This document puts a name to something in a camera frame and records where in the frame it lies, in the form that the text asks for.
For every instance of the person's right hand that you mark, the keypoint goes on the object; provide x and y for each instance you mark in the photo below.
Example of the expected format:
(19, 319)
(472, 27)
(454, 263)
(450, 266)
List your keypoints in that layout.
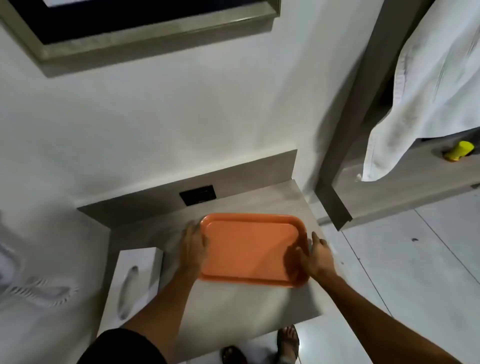
(318, 258)

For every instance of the person's left hand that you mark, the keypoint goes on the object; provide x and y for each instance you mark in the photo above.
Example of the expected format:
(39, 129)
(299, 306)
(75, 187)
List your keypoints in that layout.
(192, 245)

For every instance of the person's left fingers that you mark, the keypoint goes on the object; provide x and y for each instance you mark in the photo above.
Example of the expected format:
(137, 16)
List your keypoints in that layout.
(197, 234)

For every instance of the person's right thumb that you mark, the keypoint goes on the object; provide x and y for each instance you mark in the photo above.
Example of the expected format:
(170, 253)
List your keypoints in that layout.
(315, 240)

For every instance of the orange plastic tray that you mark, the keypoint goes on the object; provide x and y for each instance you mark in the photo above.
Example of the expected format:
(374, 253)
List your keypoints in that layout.
(253, 249)

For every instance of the person's left forearm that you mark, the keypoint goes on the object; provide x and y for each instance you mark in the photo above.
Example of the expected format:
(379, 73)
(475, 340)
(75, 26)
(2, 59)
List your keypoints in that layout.
(157, 311)

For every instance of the person's right forearm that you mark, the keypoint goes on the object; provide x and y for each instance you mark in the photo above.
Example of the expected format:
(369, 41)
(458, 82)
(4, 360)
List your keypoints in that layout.
(382, 322)

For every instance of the grey wooden backsplash panel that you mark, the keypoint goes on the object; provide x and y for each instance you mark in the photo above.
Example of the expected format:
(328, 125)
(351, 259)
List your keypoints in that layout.
(195, 187)

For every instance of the white tissue box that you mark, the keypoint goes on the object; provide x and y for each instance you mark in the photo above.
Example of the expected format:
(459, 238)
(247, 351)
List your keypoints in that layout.
(131, 285)

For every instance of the person's right sandal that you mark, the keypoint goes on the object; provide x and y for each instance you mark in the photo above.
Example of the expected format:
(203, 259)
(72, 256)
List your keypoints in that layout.
(288, 342)

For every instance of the person's sandal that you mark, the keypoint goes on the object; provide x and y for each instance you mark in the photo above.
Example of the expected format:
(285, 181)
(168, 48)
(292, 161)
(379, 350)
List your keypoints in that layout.
(232, 354)
(288, 342)

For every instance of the grey wooden wardrobe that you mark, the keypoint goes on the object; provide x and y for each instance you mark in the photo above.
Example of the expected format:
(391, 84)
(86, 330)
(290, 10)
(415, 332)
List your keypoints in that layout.
(393, 157)

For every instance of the person's left sandal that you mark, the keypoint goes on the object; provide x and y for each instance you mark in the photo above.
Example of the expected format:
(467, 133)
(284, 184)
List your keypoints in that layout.
(232, 354)

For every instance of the yellow bottle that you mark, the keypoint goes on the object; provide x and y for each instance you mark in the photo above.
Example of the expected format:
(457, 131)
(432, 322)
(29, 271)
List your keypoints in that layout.
(458, 150)

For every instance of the white bed linen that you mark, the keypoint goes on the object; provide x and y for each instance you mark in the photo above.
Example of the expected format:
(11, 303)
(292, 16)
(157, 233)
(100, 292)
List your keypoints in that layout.
(26, 285)

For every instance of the white hanging bathrobe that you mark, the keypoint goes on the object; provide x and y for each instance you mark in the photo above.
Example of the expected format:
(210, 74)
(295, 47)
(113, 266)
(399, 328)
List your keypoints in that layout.
(423, 86)

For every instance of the black wall socket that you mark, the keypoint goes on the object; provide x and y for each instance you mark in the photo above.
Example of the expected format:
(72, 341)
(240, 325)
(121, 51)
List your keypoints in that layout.
(197, 195)

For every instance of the framed wall picture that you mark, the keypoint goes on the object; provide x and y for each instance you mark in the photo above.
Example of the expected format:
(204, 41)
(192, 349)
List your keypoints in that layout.
(138, 22)

